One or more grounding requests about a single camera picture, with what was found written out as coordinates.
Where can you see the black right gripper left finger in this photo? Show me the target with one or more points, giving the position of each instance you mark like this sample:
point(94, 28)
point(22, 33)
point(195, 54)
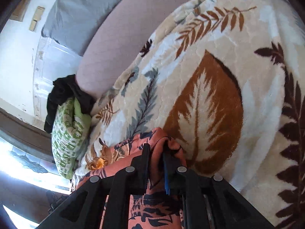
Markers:
point(103, 202)

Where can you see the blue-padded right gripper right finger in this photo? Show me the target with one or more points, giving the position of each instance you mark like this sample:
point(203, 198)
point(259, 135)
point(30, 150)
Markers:
point(208, 202)

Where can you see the orange black floral garment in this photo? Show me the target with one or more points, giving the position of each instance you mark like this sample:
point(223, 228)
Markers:
point(154, 209)

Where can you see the green white patterned pillow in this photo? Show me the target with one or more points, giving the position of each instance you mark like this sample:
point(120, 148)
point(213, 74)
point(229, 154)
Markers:
point(69, 132)

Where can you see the stained glass window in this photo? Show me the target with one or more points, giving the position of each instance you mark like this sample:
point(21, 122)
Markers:
point(23, 166)

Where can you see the black cloth on pillow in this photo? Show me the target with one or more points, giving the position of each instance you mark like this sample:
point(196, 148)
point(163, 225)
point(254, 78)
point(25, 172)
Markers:
point(64, 88)

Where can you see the leaf-pattern plush blanket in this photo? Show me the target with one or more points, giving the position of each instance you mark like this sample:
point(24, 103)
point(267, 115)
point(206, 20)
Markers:
point(225, 80)

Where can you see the pink quilted bolster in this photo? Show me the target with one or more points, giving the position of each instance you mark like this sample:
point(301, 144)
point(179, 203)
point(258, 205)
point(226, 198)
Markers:
point(119, 40)

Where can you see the grey pillow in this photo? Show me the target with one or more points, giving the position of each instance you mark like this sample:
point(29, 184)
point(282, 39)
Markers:
point(73, 23)

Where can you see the beige wall switch plate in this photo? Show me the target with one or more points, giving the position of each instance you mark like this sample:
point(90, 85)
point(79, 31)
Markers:
point(36, 18)

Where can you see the framed picture on wall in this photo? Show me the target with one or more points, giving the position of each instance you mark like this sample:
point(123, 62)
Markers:
point(20, 10)

